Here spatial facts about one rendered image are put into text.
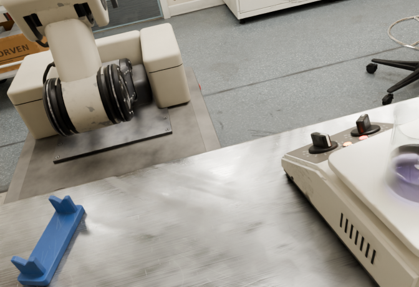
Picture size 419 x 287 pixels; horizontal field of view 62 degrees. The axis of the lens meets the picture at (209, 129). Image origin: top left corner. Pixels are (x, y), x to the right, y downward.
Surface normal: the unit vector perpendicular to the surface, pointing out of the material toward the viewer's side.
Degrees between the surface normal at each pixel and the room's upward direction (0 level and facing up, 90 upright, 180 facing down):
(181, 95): 90
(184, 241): 0
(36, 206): 0
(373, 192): 0
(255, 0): 90
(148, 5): 90
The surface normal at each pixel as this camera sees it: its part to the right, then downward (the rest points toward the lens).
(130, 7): 0.20, 0.58
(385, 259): -0.92, 0.33
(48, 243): -0.15, -0.77
